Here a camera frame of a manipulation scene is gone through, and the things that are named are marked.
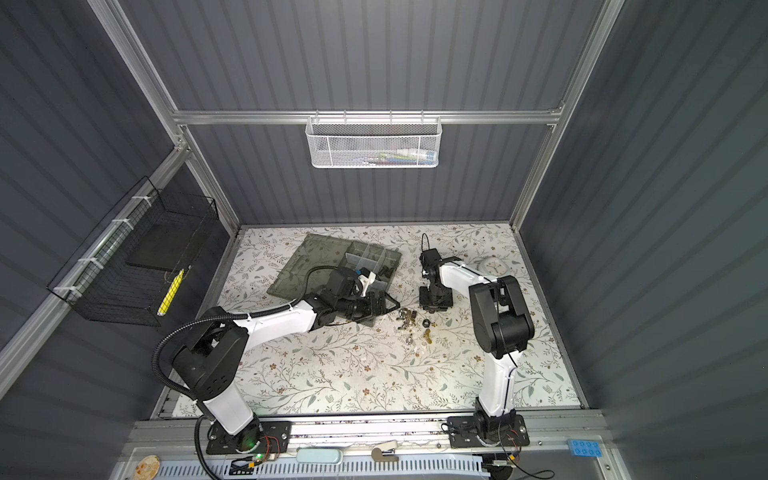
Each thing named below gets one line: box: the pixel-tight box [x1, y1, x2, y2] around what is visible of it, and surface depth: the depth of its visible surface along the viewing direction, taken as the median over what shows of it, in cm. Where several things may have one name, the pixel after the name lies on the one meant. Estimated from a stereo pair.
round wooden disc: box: [135, 455, 161, 480], surface depth 71 cm
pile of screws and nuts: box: [396, 307, 438, 345], surface depth 95 cm
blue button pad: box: [571, 440, 602, 457], surface depth 72 cm
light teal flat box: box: [296, 448, 343, 465], surface depth 72 cm
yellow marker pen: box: [157, 268, 185, 316], surface depth 70 cm
